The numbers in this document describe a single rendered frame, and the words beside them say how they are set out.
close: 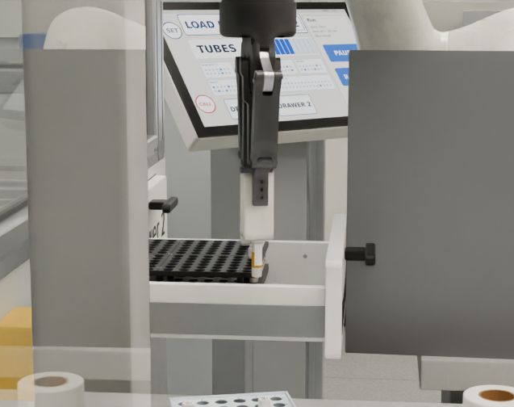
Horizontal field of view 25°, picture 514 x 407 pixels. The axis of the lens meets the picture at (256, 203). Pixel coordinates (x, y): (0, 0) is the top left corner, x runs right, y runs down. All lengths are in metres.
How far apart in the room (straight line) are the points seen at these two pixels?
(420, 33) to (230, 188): 0.79
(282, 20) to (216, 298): 0.33
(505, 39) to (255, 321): 0.59
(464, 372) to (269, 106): 0.52
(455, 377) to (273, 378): 0.98
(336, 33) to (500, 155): 1.06
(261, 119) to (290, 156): 1.25
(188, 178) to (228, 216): 0.66
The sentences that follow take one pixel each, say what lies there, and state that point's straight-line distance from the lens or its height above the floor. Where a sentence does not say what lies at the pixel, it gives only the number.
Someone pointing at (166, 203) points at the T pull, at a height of 0.91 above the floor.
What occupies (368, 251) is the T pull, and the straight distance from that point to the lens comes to 1.37.
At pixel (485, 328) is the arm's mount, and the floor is 0.80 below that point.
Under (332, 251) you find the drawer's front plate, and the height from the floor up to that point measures 0.93.
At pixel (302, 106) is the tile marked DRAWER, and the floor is 1.00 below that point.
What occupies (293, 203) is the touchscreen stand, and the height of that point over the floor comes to 0.80.
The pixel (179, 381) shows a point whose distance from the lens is 3.13.
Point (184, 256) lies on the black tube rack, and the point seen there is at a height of 0.90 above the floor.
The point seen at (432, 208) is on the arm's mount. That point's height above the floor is 0.95.
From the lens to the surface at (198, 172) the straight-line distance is 2.99.
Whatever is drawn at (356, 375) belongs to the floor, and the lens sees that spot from 3.88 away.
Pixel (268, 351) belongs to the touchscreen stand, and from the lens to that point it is 2.41.
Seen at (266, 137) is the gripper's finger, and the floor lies 1.07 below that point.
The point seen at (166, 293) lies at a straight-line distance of 1.29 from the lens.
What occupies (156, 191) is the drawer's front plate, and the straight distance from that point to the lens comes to 1.78.
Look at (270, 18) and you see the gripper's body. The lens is 1.12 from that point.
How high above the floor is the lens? 1.20
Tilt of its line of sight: 10 degrees down
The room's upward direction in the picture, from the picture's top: straight up
